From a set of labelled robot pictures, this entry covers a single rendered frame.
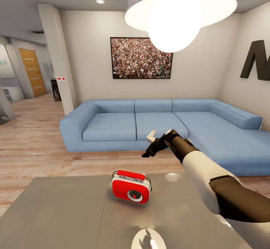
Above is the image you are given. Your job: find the radio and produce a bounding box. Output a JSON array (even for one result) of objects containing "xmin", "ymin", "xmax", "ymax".
[{"xmin": 111, "ymin": 170, "xmax": 152, "ymax": 204}]

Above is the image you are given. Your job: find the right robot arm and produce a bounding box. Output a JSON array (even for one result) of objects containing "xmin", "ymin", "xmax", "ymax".
[{"xmin": 141, "ymin": 129, "xmax": 270, "ymax": 249}]

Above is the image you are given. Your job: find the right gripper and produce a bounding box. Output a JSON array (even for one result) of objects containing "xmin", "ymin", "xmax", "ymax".
[{"xmin": 141, "ymin": 138, "xmax": 163, "ymax": 158}]

